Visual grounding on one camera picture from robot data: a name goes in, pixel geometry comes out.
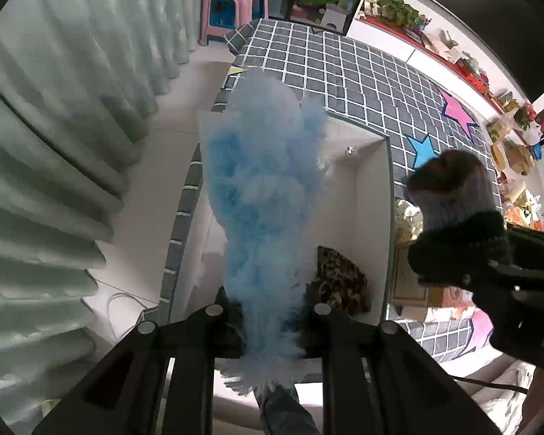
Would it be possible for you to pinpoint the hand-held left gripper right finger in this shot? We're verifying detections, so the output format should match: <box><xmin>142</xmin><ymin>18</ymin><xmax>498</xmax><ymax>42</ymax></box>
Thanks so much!
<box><xmin>299</xmin><ymin>281</ymin><xmax>504</xmax><ymax>435</ymax></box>

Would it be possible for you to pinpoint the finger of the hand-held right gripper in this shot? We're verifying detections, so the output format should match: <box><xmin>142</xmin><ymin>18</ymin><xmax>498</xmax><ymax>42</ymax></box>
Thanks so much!
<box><xmin>465</xmin><ymin>260</ymin><xmax>544</xmax><ymax>293</ymax></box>
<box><xmin>503</xmin><ymin>230</ymin><xmax>544</xmax><ymax>259</ymax></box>

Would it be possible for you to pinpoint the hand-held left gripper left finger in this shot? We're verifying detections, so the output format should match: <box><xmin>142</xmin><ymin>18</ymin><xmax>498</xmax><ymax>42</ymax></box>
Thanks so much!
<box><xmin>32</xmin><ymin>287</ymin><xmax>250</xmax><ymax>435</ymax></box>

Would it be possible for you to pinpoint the leopard print scrunchie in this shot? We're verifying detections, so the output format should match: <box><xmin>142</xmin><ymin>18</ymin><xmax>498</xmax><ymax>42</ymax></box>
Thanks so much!
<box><xmin>310</xmin><ymin>245</ymin><xmax>369</xmax><ymax>315</ymax></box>

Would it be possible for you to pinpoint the grey brown knitted sock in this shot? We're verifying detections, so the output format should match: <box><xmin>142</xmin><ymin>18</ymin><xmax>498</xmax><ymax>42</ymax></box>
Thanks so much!
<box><xmin>405</xmin><ymin>149</ymin><xmax>512</xmax><ymax>287</ymax></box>

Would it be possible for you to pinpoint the white cardboard box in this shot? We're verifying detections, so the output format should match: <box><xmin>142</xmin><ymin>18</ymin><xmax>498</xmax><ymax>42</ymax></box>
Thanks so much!
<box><xmin>195</xmin><ymin>111</ymin><xmax>396</xmax><ymax>327</ymax></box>

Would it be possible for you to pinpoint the light blue fluffy cloth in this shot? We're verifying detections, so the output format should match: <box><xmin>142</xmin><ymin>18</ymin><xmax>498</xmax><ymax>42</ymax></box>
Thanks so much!
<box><xmin>199</xmin><ymin>68</ymin><xmax>329</xmax><ymax>395</ymax></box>

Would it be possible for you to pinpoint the person's leg in jeans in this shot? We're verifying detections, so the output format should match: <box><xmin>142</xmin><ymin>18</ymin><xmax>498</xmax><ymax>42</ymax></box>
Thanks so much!
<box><xmin>254</xmin><ymin>384</ymin><xmax>320</xmax><ymax>435</ymax></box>

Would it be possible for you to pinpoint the floral tissue box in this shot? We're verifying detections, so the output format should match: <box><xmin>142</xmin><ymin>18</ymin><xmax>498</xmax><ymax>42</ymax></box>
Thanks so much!
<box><xmin>401</xmin><ymin>299</ymin><xmax>479</xmax><ymax>327</ymax></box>

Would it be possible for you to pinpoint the white low cabinet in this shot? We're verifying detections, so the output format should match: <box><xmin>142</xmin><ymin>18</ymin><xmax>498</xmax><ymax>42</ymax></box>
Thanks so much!
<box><xmin>354</xmin><ymin>11</ymin><xmax>533</xmax><ymax>146</ymax></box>

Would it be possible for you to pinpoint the pale green curtain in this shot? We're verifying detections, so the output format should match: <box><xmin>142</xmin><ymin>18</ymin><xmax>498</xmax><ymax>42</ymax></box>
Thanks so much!
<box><xmin>0</xmin><ymin>0</ymin><xmax>209</xmax><ymax>418</ymax></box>

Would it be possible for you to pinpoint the grey checkered star blanket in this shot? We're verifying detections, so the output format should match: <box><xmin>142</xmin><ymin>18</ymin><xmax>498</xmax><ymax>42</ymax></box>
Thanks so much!
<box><xmin>161</xmin><ymin>18</ymin><xmax>504</xmax><ymax>363</ymax></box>

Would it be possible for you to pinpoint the potted green plant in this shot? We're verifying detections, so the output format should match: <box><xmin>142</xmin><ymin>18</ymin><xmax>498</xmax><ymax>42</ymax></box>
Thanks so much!
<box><xmin>367</xmin><ymin>0</ymin><xmax>430</xmax><ymax>31</ymax></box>

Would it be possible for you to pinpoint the pink plastic stool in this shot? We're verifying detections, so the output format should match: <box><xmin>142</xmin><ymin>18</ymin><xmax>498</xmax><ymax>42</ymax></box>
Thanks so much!
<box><xmin>199</xmin><ymin>0</ymin><xmax>270</xmax><ymax>47</ymax></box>

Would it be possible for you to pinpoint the black cable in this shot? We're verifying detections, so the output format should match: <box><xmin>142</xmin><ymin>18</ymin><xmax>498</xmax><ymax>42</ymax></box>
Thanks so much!
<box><xmin>453</xmin><ymin>375</ymin><xmax>529</xmax><ymax>394</ymax></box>

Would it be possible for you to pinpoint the white cable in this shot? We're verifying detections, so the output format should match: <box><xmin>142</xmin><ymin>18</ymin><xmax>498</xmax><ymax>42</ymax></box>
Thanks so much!
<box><xmin>106</xmin><ymin>292</ymin><xmax>161</xmax><ymax>323</ymax></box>

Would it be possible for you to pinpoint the black wall screen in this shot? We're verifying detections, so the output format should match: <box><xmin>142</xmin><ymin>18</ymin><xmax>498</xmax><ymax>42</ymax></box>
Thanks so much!
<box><xmin>426</xmin><ymin>0</ymin><xmax>544</xmax><ymax>103</ymax></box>

